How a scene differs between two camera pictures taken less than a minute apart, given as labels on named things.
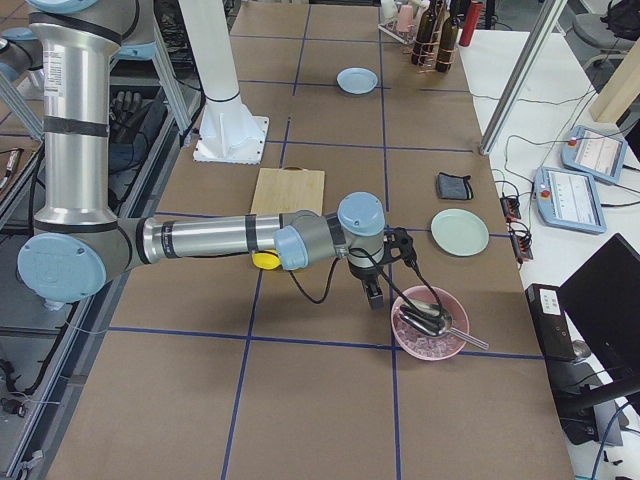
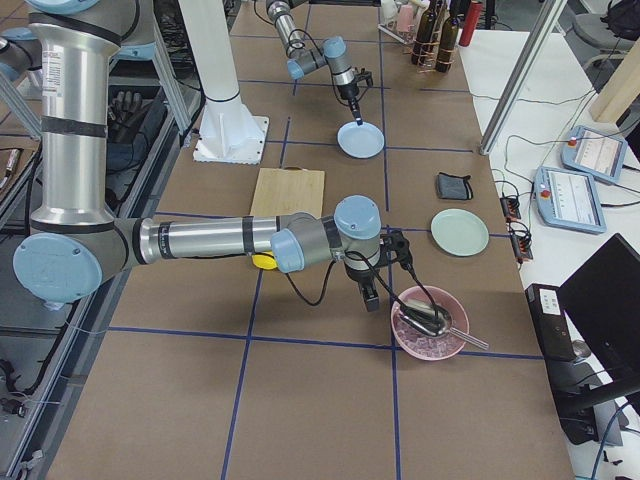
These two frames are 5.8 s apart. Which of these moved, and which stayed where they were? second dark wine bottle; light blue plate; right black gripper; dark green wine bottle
Moved: light blue plate
Stayed: right black gripper; dark green wine bottle; second dark wine bottle
